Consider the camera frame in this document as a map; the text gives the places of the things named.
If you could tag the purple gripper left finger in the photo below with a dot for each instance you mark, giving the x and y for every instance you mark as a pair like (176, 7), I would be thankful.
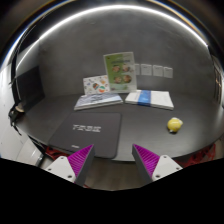
(73, 168)

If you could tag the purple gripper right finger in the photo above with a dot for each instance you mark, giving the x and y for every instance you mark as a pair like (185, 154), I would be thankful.
(151, 166)

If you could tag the dark grey mouse pad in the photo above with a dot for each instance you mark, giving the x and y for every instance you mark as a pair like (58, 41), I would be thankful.
(81, 129)

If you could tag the grey-blue book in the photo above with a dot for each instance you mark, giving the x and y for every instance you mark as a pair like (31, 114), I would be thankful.
(97, 100)

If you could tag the white book with blue band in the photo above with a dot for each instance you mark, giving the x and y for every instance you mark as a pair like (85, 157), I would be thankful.
(157, 99)

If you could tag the small white illustrated card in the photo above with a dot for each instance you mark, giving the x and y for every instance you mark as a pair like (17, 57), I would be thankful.
(96, 84)

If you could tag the green standing food poster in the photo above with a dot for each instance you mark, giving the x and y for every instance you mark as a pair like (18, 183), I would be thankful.
(120, 69)

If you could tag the white wall paper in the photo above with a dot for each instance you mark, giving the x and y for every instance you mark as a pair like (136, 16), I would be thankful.
(157, 71)
(168, 72)
(146, 69)
(137, 69)

